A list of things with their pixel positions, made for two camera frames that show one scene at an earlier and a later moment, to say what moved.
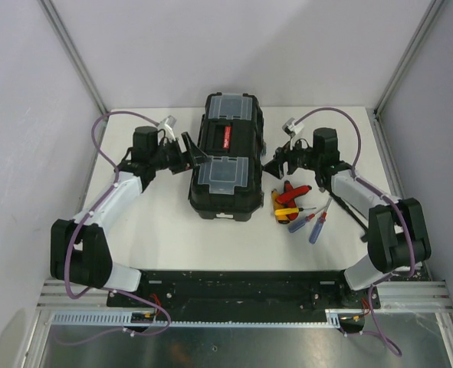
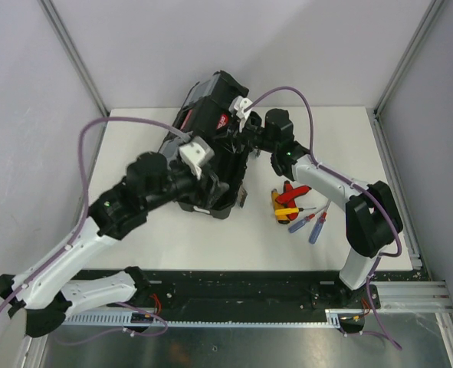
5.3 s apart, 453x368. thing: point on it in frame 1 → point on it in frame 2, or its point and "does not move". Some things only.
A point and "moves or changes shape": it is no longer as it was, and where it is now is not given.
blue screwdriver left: (301, 223) does not move
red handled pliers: (287, 198) does not move
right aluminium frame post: (417, 39) does not move
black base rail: (245, 295) does not move
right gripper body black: (299, 157) → (252, 136)
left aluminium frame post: (52, 14) does not move
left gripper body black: (172, 158) → (182, 182)
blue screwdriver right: (320, 224) does not move
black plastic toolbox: (229, 185) moves or changes shape
